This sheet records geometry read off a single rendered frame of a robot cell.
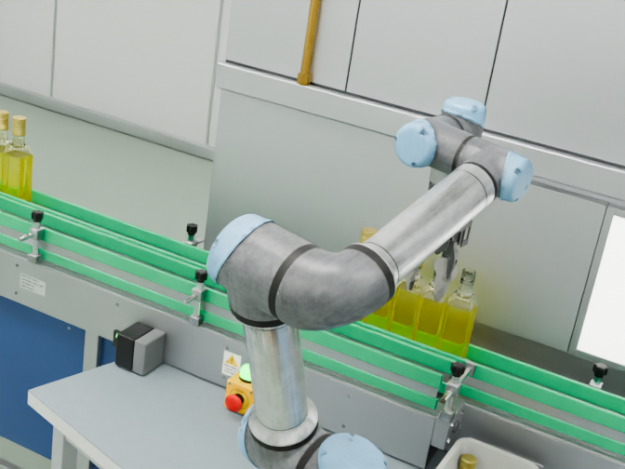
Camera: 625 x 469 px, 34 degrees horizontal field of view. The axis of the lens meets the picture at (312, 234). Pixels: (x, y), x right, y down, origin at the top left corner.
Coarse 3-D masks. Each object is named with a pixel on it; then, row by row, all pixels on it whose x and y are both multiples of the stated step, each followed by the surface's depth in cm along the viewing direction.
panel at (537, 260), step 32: (416, 192) 223; (544, 192) 209; (384, 224) 228; (480, 224) 218; (512, 224) 214; (544, 224) 211; (576, 224) 208; (608, 224) 205; (480, 256) 220; (512, 256) 216; (544, 256) 213; (576, 256) 210; (480, 288) 222; (512, 288) 219; (544, 288) 215; (576, 288) 212; (480, 320) 224; (512, 320) 221; (544, 320) 217; (576, 320) 215; (576, 352) 216
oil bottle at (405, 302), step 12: (420, 276) 215; (396, 288) 215; (420, 288) 213; (396, 300) 215; (408, 300) 214; (396, 312) 216; (408, 312) 215; (396, 324) 217; (408, 324) 216; (408, 336) 217
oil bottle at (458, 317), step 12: (456, 300) 209; (468, 300) 209; (456, 312) 210; (468, 312) 209; (444, 324) 212; (456, 324) 211; (468, 324) 210; (444, 336) 213; (456, 336) 211; (468, 336) 213; (444, 348) 214; (456, 348) 212
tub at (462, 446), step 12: (456, 444) 203; (468, 444) 206; (480, 444) 205; (456, 456) 203; (480, 456) 205; (492, 456) 204; (504, 456) 203; (516, 456) 203; (444, 468) 196; (456, 468) 205; (480, 468) 206; (492, 468) 204; (504, 468) 203; (516, 468) 202; (528, 468) 201
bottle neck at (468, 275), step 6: (462, 270) 209; (468, 270) 210; (462, 276) 209; (468, 276) 208; (474, 276) 209; (462, 282) 209; (468, 282) 208; (462, 288) 209; (468, 288) 209; (468, 294) 210
